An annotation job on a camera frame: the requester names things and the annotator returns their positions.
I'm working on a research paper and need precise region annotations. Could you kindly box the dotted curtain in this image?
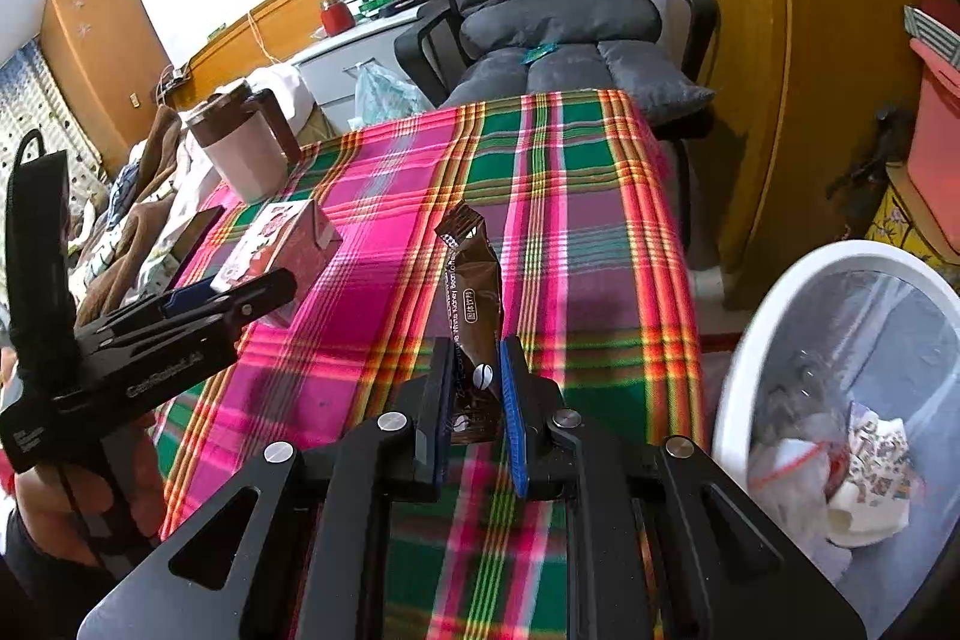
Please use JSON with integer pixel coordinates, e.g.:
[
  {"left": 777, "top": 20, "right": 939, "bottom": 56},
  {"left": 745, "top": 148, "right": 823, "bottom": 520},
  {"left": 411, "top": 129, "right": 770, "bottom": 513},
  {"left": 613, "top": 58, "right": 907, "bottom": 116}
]
[{"left": 0, "top": 40, "right": 102, "bottom": 281}]

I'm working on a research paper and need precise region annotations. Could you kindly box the brown coffee sachet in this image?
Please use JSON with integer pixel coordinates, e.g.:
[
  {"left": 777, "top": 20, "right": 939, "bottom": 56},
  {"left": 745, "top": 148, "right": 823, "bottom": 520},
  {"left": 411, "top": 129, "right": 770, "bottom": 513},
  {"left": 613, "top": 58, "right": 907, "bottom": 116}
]
[{"left": 435, "top": 199, "right": 505, "bottom": 446}]

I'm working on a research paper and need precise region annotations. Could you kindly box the pink green plaid tablecloth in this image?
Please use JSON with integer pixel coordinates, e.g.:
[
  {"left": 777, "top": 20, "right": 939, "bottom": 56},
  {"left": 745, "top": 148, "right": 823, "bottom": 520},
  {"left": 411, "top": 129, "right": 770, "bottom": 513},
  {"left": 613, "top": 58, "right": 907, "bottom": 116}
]
[{"left": 146, "top": 89, "right": 710, "bottom": 640}]

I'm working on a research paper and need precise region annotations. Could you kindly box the pink tumbler with brown lid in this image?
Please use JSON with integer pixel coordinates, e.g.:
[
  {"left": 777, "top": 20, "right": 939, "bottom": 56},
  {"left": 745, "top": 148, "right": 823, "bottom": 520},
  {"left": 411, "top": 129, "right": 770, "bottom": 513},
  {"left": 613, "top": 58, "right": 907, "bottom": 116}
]
[{"left": 182, "top": 79, "right": 301, "bottom": 202}]

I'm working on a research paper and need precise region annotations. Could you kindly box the striped cloth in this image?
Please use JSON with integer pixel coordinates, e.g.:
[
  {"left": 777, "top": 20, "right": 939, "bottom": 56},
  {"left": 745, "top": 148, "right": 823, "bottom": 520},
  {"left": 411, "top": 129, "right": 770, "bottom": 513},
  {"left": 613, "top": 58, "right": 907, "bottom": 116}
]
[{"left": 105, "top": 164, "right": 143, "bottom": 214}]

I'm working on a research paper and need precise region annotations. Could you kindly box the black smartphone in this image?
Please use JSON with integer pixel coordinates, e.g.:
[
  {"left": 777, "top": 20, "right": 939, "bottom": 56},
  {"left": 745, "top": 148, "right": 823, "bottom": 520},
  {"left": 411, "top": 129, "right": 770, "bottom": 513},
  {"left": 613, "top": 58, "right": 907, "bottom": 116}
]
[{"left": 166, "top": 205, "right": 226, "bottom": 281}]

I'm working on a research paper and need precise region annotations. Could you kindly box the clear plastic bottle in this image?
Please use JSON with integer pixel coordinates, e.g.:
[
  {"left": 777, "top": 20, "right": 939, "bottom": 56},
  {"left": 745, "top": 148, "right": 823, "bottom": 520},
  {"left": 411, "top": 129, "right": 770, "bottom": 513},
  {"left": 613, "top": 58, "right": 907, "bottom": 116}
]
[{"left": 765, "top": 347, "right": 856, "bottom": 446}]

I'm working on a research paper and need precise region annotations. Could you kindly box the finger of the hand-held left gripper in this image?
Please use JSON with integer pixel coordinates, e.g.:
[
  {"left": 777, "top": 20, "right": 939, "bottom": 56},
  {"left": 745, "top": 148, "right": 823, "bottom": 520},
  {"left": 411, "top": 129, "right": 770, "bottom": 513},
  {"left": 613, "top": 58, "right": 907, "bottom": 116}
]
[
  {"left": 97, "top": 276, "right": 226, "bottom": 330},
  {"left": 214, "top": 269, "right": 299, "bottom": 341}
]

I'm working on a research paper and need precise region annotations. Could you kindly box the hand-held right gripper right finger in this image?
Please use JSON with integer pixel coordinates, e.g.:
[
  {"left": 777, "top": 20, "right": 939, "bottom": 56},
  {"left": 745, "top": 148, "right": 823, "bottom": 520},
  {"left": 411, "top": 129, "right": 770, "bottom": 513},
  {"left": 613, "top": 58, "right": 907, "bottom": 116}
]
[{"left": 499, "top": 334, "right": 871, "bottom": 640}]

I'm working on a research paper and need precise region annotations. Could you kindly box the person's left hand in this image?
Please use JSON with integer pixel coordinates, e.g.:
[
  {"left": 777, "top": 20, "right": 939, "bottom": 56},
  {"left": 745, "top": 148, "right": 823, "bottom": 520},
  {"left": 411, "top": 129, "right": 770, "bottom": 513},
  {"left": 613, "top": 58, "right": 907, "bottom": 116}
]
[{"left": 11, "top": 430, "right": 166, "bottom": 566}]

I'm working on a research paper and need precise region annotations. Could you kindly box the striped patterned box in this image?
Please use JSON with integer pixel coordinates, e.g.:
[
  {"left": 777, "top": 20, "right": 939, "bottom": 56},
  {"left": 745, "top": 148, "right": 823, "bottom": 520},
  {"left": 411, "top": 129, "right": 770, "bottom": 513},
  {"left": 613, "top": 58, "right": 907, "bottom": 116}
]
[{"left": 904, "top": 2, "right": 960, "bottom": 71}]

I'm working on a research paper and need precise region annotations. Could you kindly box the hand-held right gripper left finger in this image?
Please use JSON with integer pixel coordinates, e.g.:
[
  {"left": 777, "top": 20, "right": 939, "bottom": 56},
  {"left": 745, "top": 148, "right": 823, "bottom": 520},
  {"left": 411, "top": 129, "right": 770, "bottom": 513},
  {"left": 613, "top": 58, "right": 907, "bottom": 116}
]
[{"left": 75, "top": 338, "right": 457, "bottom": 640}]

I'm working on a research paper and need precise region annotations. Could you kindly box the white trash bin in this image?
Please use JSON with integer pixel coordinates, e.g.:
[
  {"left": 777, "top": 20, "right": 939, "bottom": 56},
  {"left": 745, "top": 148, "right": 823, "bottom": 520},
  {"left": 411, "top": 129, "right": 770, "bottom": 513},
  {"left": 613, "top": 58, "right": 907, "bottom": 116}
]
[{"left": 709, "top": 239, "right": 960, "bottom": 640}]

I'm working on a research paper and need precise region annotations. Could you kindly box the white duvet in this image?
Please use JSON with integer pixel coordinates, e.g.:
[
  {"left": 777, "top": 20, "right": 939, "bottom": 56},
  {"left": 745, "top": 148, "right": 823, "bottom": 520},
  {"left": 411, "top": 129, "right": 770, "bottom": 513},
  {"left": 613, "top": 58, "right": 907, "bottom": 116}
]
[{"left": 247, "top": 64, "right": 316, "bottom": 139}]

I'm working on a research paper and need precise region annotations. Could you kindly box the pink plastic bucket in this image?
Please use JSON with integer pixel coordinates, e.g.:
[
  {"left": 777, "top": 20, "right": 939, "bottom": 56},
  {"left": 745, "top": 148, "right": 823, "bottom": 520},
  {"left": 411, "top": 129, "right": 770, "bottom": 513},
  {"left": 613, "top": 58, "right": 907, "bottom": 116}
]
[{"left": 904, "top": 36, "right": 960, "bottom": 210}]

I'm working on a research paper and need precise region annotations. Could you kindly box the yellow patterned box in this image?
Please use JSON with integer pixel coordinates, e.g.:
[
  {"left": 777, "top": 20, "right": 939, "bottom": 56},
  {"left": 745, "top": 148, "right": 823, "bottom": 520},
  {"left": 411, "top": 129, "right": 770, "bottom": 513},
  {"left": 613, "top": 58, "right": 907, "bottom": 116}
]
[{"left": 862, "top": 160, "right": 960, "bottom": 270}]

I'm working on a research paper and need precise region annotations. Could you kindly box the wooden wardrobe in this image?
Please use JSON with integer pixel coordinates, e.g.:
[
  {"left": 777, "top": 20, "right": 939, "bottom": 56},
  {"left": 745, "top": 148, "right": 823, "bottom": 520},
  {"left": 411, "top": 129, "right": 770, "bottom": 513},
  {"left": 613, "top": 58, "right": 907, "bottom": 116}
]
[{"left": 637, "top": 0, "right": 960, "bottom": 311}]

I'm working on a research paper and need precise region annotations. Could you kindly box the white nightstand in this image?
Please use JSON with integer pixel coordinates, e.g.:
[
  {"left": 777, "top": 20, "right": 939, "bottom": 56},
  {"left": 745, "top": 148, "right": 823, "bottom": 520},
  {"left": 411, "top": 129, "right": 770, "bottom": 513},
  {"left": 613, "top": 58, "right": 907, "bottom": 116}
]
[{"left": 289, "top": 0, "right": 443, "bottom": 135}]

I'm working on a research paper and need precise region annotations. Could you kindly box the pale plastic bag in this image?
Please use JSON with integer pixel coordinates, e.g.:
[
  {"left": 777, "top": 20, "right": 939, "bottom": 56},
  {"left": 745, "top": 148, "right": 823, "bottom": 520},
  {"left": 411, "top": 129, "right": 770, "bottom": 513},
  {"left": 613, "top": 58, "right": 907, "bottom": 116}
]
[{"left": 352, "top": 62, "right": 432, "bottom": 125}]

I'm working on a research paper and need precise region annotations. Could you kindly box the pink drink carton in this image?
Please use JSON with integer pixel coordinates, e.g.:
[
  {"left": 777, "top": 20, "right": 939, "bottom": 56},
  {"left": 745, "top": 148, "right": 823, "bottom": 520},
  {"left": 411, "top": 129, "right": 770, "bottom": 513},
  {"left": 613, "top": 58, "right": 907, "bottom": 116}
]
[{"left": 210, "top": 199, "right": 344, "bottom": 330}]

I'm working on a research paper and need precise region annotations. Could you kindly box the wooden bed headboard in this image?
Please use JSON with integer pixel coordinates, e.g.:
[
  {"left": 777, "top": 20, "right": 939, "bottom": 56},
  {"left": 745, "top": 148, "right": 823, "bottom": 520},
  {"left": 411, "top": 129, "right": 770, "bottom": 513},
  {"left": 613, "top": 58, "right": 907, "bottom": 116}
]
[{"left": 165, "top": 0, "right": 342, "bottom": 112}]

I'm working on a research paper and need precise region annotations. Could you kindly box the brown blanket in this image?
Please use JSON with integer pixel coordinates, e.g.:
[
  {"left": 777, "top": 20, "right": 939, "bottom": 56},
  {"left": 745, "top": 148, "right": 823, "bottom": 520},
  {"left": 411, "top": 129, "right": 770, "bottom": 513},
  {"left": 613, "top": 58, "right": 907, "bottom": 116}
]
[{"left": 71, "top": 104, "right": 203, "bottom": 326}]

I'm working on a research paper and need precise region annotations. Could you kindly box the wooden cabinet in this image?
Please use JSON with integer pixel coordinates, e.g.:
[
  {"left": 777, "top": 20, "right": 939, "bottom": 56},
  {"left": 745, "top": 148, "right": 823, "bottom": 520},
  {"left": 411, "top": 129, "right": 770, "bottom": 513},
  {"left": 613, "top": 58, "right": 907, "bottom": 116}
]
[{"left": 39, "top": 0, "right": 173, "bottom": 176}]

